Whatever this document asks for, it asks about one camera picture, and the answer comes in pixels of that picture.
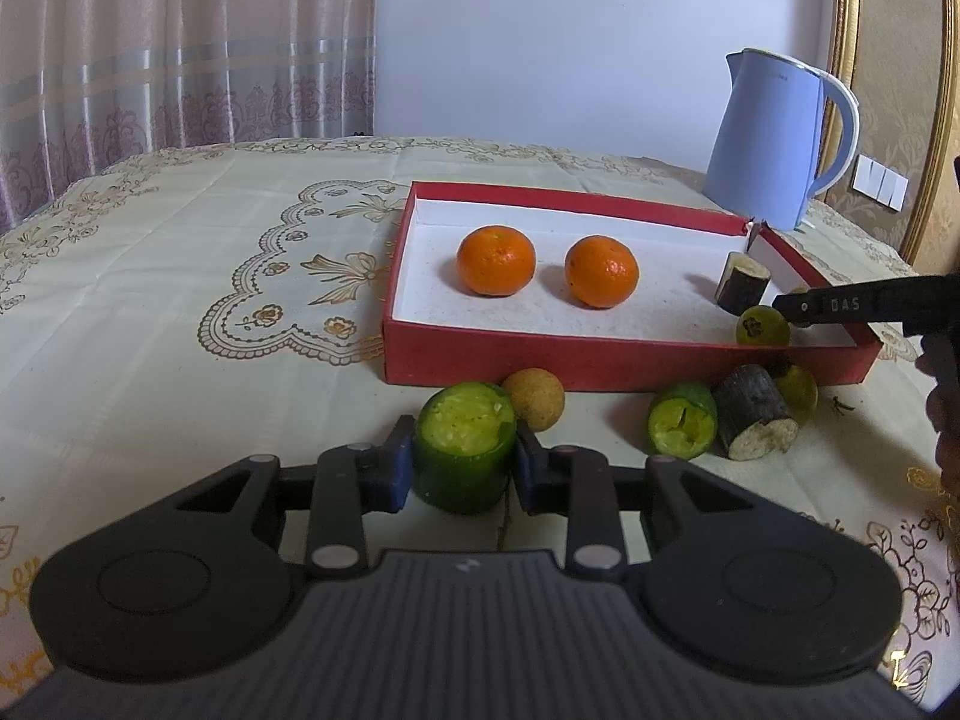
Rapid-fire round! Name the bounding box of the red cardboard box tray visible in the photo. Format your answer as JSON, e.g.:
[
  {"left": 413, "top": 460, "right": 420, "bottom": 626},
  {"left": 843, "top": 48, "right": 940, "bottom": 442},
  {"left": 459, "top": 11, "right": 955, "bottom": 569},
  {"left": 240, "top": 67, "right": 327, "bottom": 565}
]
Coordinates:
[{"left": 382, "top": 181, "right": 884, "bottom": 393}]

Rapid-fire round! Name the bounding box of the dark sugarcane piece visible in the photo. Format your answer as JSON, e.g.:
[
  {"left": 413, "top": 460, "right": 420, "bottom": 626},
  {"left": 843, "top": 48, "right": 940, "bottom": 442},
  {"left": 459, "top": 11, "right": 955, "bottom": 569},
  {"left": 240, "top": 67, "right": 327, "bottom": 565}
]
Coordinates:
[
  {"left": 711, "top": 364, "right": 800, "bottom": 462},
  {"left": 716, "top": 253, "right": 772, "bottom": 316}
]

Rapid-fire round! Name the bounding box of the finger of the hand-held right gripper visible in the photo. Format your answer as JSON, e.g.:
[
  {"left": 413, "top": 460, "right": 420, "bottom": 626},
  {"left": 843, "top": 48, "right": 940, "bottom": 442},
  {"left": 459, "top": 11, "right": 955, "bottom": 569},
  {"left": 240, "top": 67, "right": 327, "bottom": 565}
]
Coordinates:
[{"left": 772, "top": 274, "right": 960, "bottom": 336}]

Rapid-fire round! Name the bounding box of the light blue electric kettle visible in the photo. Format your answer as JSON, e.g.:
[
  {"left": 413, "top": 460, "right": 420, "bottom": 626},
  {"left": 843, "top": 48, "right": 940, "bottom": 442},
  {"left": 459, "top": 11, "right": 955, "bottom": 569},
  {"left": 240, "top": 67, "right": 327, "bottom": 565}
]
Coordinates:
[{"left": 703, "top": 49, "right": 861, "bottom": 233}]

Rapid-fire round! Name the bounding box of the orange mandarin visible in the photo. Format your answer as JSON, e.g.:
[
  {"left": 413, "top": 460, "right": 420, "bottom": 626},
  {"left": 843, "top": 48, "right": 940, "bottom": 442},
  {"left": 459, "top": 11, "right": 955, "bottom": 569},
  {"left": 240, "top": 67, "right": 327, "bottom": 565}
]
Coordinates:
[
  {"left": 564, "top": 235, "right": 640, "bottom": 310},
  {"left": 456, "top": 225, "right": 537, "bottom": 297}
]

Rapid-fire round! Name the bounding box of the white wall light switch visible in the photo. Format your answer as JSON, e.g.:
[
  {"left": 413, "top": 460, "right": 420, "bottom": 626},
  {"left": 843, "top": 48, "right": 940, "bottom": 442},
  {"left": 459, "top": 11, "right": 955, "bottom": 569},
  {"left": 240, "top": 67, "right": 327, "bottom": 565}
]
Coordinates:
[{"left": 853, "top": 154, "right": 908, "bottom": 209}]

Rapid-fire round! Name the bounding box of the pink patterned curtain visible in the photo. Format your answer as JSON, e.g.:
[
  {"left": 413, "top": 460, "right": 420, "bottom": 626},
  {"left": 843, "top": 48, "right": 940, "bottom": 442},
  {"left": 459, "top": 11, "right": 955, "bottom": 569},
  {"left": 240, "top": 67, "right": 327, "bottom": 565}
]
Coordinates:
[{"left": 0, "top": 0, "right": 380, "bottom": 237}]

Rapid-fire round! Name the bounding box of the gold framed wall panel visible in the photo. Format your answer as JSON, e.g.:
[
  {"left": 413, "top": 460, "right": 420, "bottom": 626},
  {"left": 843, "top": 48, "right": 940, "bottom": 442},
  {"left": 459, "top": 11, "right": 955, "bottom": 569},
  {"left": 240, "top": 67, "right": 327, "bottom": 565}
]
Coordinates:
[{"left": 821, "top": 0, "right": 960, "bottom": 265}]

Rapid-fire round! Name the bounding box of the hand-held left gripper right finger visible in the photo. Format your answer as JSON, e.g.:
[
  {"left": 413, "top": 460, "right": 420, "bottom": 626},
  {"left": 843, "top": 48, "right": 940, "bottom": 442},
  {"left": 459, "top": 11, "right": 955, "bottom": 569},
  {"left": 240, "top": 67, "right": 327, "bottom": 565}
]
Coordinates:
[{"left": 512, "top": 426, "right": 760, "bottom": 580}]

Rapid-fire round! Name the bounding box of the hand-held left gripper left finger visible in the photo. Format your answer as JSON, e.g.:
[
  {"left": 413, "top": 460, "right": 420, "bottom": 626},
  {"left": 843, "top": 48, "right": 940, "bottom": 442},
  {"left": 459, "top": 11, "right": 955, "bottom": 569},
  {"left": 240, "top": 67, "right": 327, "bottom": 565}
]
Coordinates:
[{"left": 176, "top": 414, "right": 416, "bottom": 578}]

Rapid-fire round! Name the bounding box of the large green cucumber piece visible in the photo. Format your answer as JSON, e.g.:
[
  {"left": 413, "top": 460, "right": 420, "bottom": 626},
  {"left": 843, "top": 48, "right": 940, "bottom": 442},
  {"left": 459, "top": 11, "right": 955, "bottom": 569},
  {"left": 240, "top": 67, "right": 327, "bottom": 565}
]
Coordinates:
[{"left": 412, "top": 381, "right": 518, "bottom": 517}]

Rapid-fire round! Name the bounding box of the green cucumber piece cracked end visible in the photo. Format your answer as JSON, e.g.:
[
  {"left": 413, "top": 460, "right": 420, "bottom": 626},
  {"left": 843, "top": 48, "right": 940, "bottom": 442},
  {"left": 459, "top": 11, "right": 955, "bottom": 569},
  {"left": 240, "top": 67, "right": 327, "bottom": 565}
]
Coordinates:
[{"left": 646, "top": 381, "right": 719, "bottom": 460}]

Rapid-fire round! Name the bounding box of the round green fruit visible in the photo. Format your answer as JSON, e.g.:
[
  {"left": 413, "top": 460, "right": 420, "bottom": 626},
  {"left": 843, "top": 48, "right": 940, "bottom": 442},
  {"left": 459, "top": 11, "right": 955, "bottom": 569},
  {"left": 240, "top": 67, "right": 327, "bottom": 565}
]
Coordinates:
[
  {"left": 774, "top": 365, "right": 818, "bottom": 425},
  {"left": 735, "top": 305, "right": 791, "bottom": 348}
]

